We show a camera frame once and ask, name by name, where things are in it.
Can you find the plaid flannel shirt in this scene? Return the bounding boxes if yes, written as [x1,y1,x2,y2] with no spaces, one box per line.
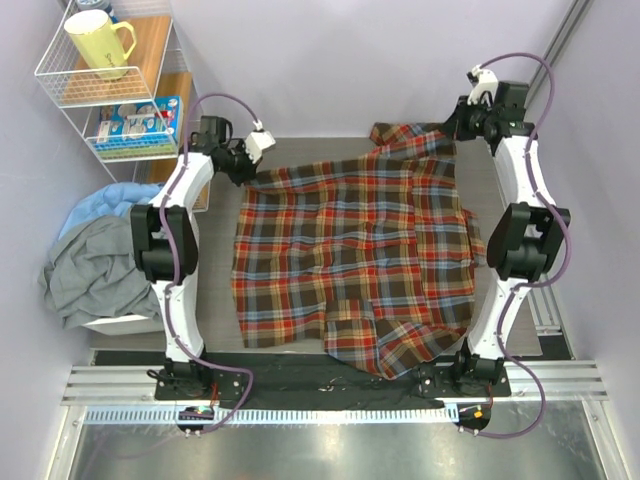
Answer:
[231,123,485,379]

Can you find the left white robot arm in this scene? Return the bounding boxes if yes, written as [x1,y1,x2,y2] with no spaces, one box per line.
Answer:
[130,116,275,400]

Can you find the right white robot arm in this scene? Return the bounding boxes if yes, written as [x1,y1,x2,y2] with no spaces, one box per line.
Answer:
[444,80,571,396]

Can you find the blue picture box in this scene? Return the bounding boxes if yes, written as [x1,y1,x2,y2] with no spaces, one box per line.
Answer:
[89,96,184,160]

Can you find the light blue shirt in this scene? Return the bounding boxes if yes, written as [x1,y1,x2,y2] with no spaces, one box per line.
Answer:
[58,182,164,239]

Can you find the yellow mug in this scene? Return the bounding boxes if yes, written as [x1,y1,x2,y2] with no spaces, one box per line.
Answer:
[63,10,137,81]

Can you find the grey shirt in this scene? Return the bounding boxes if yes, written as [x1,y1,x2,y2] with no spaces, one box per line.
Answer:
[38,215,163,331]

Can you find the white laundry basket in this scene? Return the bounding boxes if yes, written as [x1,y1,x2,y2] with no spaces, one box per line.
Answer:
[82,184,201,337]

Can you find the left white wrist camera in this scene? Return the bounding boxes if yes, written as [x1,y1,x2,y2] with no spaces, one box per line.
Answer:
[244,120,276,164]

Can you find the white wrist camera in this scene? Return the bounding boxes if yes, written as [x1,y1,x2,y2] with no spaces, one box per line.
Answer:
[244,120,276,164]
[467,65,499,107]

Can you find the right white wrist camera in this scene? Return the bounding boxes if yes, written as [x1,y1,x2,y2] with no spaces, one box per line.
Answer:
[467,65,499,107]

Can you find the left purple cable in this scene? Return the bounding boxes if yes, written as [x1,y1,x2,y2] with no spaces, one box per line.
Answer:
[158,92,266,436]

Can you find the white wire shelf rack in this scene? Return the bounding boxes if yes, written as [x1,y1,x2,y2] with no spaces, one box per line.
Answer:
[35,1,196,183]

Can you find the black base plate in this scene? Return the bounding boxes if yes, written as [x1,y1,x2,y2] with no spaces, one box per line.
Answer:
[146,352,511,411]

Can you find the aluminium frame rail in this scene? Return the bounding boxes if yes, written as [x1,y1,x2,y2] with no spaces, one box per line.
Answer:
[62,360,608,405]

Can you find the white slotted cable duct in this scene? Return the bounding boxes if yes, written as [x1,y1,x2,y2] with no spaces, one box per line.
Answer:
[84,404,459,426]

